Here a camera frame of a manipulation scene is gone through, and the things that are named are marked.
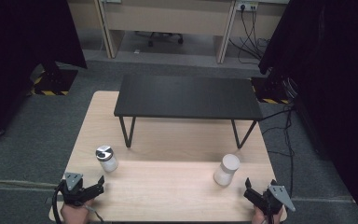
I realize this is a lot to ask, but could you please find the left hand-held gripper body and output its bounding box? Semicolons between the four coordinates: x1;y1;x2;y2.
55;172;98;207

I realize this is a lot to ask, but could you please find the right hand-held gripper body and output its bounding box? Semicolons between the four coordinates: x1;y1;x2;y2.
255;178;296;217

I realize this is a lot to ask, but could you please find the glass jar with silver lid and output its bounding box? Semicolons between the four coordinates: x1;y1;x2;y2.
95;145;119;174

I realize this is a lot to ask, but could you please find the glass jar with white lid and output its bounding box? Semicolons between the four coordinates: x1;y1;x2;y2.
213;153;241;188

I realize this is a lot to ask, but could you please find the black shelf with metal legs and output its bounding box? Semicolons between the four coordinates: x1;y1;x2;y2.
113;74;264;149

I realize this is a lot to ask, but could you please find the person's right hand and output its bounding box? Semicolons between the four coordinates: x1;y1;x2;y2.
251;204;284;224

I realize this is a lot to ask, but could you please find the person's left hand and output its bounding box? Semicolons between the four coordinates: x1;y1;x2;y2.
60;199;96;224

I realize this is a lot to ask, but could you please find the black stand base striped tape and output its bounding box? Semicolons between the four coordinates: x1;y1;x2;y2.
251;67;295;105
27;60;79;97

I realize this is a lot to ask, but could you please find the black curtain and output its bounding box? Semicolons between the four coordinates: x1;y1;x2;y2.
0;0;89;145
257;0;358;224

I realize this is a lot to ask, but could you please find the black office chair base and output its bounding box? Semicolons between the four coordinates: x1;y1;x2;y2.
134;30;185;49

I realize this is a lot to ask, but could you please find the beige office desk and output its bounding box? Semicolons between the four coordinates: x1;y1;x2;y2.
66;0;291;65

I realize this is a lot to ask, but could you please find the grey left wrist strap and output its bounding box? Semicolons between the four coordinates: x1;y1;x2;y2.
85;203;105;224

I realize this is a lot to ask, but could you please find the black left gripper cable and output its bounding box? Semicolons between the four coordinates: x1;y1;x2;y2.
51;180;67;224

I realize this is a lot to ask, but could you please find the bundle of black cables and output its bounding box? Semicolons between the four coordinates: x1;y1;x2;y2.
228;5;272;65

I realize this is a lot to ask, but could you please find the white wall socket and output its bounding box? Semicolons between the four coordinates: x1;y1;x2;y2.
235;1;259;13

